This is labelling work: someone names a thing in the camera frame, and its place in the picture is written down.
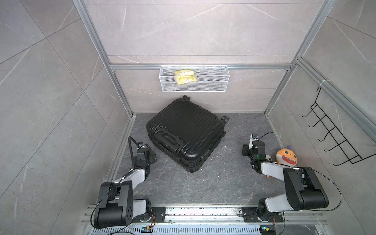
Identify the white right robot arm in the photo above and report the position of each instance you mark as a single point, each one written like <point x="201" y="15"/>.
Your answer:
<point x="303" y="189"/>

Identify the aluminium frame profiles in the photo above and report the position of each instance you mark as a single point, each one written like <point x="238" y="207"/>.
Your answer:
<point x="352" y="110"/>

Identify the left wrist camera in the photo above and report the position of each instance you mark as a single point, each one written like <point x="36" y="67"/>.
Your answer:
<point x="140" y="145"/>

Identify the orange monster plush toy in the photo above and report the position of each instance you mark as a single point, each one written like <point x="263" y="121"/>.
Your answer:
<point x="284" y="158"/>

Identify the black hard-shell suitcase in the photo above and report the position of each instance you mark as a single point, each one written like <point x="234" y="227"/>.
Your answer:
<point x="186" y="132"/>

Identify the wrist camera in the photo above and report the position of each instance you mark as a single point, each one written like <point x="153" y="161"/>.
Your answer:
<point x="140" y="145"/>
<point x="254" y="137"/>

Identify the white wire mesh basket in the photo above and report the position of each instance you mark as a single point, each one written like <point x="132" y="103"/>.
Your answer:
<point x="200" y="78"/>

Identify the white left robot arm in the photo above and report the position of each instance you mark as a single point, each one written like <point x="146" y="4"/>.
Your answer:
<point x="116" y="205"/>

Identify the metal base rail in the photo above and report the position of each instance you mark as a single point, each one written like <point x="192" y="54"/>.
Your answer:
<point x="214" y="220"/>

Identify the black wall hook rack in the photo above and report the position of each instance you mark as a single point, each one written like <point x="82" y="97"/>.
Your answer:
<point x="351" y="154"/>

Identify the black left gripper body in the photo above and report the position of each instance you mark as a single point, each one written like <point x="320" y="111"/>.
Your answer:
<point x="152" y="158"/>

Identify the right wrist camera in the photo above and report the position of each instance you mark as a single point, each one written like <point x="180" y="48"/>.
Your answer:
<point x="254" y="137"/>

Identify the yellow packet in basket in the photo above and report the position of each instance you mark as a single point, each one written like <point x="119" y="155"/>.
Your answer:
<point x="185" y="76"/>

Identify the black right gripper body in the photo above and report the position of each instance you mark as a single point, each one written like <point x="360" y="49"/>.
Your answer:
<point x="247" y="152"/>

